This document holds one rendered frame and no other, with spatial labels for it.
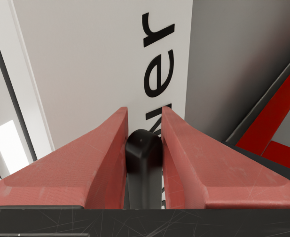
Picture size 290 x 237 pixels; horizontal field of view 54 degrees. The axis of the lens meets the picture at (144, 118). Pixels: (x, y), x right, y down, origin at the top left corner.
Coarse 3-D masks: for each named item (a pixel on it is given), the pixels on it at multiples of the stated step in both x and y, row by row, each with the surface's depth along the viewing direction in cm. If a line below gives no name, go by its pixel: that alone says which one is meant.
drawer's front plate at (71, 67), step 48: (0, 0) 9; (48, 0) 9; (96, 0) 11; (144, 0) 13; (192, 0) 16; (0, 48) 10; (48, 48) 10; (96, 48) 12; (144, 48) 14; (48, 96) 11; (96, 96) 13; (144, 96) 16; (48, 144) 12
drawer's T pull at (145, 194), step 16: (128, 144) 11; (144, 144) 11; (160, 144) 11; (128, 160) 12; (144, 160) 11; (160, 160) 12; (128, 176) 12; (144, 176) 12; (160, 176) 13; (128, 192) 13; (144, 192) 12; (160, 192) 13; (128, 208) 14; (144, 208) 13; (160, 208) 14
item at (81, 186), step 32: (96, 128) 9; (64, 160) 7; (96, 160) 7; (0, 192) 5; (32, 192) 5; (64, 192) 5; (96, 192) 6; (0, 224) 5; (32, 224) 5; (64, 224) 5; (96, 224) 5; (128, 224) 5; (160, 224) 5; (192, 224) 5; (224, 224) 5; (256, 224) 5; (288, 224) 5
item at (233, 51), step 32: (224, 0) 24; (256, 0) 30; (288, 0) 41; (192, 32) 22; (224, 32) 27; (256, 32) 34; (288, 32) 49; (192, 64) 24; (224, 64) 29; (256, 64) 39; (288, 64) 61; (192, 96) 26; (224, 96) 33; (256, 96) 46; (224, 128) 38
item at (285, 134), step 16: (288, 80) 44; (288, 96) 41; (272, 112) 37; (288, 112) 38; (256, 128) 35; (272, 128) 35; (288, 128) 35; (240, 144) 33; (256, 144) 33; (272, 144) 32; (288, 144) 33; (256, 160) 29; (272, 160) 30; (288, 160) 30; (288, 176) 27
